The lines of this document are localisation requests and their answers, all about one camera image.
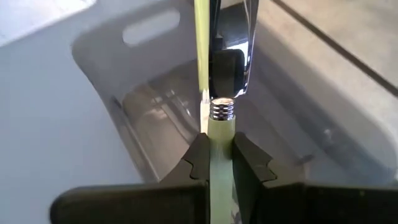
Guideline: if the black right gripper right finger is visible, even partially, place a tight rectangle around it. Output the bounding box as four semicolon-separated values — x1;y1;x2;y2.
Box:
232;131;398;224

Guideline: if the green-handled table knife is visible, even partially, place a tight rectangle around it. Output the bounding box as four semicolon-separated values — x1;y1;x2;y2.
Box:
207;0;260;224
193;0;211;136

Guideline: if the white plastic bin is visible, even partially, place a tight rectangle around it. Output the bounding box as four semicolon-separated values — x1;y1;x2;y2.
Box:
70;0;398;188

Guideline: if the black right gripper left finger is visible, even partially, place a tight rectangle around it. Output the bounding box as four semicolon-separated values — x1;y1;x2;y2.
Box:
49;133;211;224

